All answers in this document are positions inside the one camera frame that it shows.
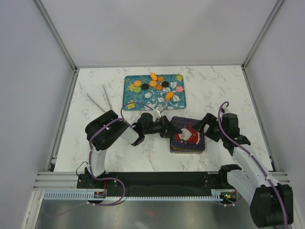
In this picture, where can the orange round cookie top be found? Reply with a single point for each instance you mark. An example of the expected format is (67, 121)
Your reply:
(160, 79)

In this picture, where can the pink round cookie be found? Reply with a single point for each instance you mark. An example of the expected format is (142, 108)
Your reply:
(179, 89)

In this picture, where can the orange round cookie left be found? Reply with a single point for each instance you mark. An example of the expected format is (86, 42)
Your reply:
(137, 83)

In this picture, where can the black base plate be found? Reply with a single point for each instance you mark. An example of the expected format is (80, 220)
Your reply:
(169, 183)

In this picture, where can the orange fish cookie top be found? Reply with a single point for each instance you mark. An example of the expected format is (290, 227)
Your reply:
(154, 77)

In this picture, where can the metal tongs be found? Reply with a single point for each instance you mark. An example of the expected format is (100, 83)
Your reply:
(99, 97)

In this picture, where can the teal floral tray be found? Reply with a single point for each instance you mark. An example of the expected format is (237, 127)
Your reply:
(153, 98)

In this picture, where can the orange round cookie centre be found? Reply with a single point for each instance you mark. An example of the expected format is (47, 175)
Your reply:
(152, 83)

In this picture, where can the orange round cookie lower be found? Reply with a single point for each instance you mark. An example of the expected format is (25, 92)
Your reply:
(159, 87)

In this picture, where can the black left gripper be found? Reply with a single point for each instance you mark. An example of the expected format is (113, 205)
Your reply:
(170, 129)

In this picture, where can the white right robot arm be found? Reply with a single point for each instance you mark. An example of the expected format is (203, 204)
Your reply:
(270, 202)

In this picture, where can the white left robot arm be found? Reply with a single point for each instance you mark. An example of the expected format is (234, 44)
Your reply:
(106, 129)

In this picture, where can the gold tin lid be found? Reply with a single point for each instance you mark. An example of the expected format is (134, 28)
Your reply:
(188, 137)

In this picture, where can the orange fish cookie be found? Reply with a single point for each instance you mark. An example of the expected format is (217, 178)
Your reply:
(169, 96)
(154, 77)

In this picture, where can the orange fish cookie centre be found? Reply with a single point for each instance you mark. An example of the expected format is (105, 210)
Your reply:
(169, 96)

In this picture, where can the dark cookie tin box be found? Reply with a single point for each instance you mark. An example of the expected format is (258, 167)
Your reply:
(185, 150)

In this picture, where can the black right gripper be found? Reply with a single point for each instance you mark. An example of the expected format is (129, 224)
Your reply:
(210, 120)

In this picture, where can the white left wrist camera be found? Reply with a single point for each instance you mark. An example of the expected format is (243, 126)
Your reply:
(158, 111)

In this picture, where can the white slotted cable duct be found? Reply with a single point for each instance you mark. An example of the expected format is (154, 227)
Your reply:
(93, 196)

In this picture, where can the black round cookie left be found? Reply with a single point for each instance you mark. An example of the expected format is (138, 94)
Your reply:
(145, 86)

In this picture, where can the black round cookie right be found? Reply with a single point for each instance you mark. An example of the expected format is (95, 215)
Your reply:
(165, 84)

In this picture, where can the aluminium frame rail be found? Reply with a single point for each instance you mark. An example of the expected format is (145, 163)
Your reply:
(56, 181)

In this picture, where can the green round cookie tray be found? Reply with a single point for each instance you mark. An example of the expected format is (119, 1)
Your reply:
(137, 89)

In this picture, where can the orange round cookie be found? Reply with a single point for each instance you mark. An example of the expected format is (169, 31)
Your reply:
(160, 79)
(137, 83)
(159, 87)
(152, 83)

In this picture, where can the black round cookie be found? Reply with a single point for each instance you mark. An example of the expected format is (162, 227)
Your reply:
(145, 86)
(165, 84)

